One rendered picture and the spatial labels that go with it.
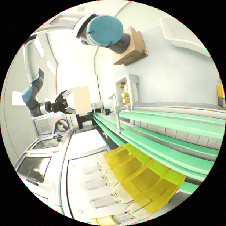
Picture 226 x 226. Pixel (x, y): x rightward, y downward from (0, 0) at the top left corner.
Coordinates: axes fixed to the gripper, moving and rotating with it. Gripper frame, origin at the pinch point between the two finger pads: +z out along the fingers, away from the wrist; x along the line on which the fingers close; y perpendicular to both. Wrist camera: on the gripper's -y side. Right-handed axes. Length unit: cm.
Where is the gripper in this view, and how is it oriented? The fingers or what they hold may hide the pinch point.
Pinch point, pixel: (79, 99)
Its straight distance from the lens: 38.4
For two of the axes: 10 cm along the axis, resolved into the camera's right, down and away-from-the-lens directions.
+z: 9.0, -2.1, 3.9
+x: 0.9, 9.5, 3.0
